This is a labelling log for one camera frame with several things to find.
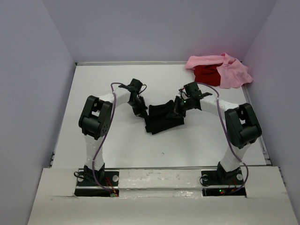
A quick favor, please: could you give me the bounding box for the black t-shirt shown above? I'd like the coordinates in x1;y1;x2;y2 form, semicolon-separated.
145;100;184;135

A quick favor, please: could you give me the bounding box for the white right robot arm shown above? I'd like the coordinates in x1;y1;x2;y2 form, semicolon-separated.
171;82;262;187

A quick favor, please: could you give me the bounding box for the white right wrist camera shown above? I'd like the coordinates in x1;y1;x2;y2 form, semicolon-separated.
179;89;188;99

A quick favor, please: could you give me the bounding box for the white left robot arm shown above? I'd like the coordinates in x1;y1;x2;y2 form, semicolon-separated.
78;79;148;185

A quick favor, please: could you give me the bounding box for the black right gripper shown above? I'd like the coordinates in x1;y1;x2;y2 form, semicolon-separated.
165;96;193;119

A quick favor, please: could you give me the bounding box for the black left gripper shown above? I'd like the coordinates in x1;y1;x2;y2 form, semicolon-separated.
127;97;149;120

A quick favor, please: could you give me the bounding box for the red t-shirt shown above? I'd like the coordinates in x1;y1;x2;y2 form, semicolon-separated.
194;64;221;87

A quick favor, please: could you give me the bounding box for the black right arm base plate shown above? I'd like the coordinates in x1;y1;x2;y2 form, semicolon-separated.
199;169;247;197

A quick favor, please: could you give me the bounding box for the pink t-shirt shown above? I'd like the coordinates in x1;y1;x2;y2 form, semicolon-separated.
185;53;253;89

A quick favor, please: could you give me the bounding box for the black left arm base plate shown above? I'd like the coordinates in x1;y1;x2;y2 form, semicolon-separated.
74;170;120;197

